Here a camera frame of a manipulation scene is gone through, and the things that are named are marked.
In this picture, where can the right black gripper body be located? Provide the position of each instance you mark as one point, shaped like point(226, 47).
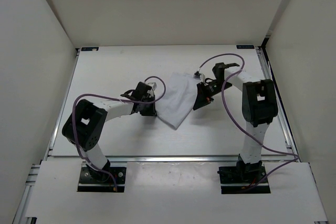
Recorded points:
point(212, 87)

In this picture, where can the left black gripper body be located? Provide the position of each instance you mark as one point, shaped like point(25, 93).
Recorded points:
point(148, 99)

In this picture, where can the white skirt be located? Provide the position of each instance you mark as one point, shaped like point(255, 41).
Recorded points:
point(179, 99)

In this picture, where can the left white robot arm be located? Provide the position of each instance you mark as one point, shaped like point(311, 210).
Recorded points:
point(84, 126)

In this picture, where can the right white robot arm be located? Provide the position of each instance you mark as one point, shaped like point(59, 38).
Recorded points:
point(259, 108)

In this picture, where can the right blue corner label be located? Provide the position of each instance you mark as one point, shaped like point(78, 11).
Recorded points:
point(245, 47)

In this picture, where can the blue corner label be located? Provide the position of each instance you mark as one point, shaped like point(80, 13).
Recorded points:
point(89, 48)
point(245, 47)

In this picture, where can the left blue corner label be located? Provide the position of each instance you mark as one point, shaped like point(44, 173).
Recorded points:
point(89, 48)

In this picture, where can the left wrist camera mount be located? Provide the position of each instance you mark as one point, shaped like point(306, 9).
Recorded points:
point(153, 85)

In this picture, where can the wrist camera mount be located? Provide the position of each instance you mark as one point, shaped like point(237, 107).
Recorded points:
point(153, 85)
point(199, 76)

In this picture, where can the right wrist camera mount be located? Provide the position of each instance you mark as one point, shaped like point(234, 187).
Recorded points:
point(199, 76)

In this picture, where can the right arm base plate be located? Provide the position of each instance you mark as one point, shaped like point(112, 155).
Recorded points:
point(232, 182)

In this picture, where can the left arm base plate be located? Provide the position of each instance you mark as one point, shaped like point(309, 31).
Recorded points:
point(92, 181)

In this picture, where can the front aluminium rail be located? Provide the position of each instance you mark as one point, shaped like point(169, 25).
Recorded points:
point(175, 159)

